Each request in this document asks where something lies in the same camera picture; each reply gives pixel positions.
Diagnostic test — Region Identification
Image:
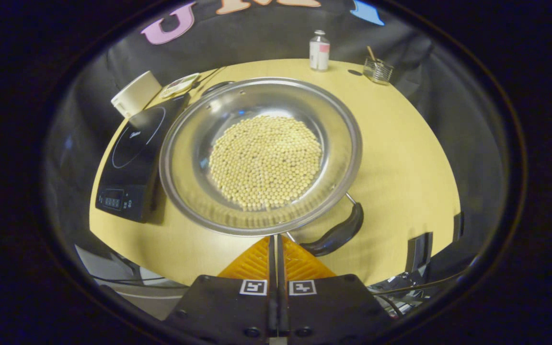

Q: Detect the white toaster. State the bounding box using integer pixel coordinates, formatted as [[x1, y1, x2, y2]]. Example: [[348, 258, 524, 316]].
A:
[[111, 70, 162, 119]]

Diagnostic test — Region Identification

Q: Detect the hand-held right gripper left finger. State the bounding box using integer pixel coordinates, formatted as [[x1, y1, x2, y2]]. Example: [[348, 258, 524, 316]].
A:
[[163, 235, 276, 345]]

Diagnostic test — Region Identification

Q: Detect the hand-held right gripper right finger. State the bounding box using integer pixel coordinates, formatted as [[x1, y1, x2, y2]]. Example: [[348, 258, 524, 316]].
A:
[[276, 234, 394, 345]]

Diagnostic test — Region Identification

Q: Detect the black induction cooktop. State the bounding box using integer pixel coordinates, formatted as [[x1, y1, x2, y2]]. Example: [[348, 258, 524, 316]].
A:
[[95, 93, 191, 223]]

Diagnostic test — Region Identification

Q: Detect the clear glass holder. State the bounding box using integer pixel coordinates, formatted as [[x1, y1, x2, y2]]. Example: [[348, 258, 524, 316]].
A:
[[363, 57, 394, 86]]

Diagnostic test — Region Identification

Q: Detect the black power cable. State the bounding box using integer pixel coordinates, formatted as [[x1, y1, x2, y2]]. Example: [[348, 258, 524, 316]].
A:
[[192, 67, 228, 89]]

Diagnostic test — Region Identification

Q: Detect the steel pot with black handles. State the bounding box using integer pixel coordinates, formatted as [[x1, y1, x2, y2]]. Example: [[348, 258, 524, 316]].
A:
[[159, 77, 365, 257]]

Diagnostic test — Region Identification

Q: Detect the pile of yellow soybeans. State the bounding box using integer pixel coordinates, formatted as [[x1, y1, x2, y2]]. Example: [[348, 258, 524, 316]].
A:
[[208, 115, 323, 212]]

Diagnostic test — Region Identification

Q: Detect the white divided bean dish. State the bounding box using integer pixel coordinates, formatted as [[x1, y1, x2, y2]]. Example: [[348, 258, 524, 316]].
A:
[[161, 73, 201, 99]]

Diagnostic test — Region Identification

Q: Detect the clear bottle with pink label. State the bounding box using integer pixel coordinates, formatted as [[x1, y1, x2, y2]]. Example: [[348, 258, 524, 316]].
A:
[[309, 30, 331, 72]]

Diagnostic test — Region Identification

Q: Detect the black table bracket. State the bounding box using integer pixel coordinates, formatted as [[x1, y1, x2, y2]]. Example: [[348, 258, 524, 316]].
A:
[[408, 232, 434, 274]]

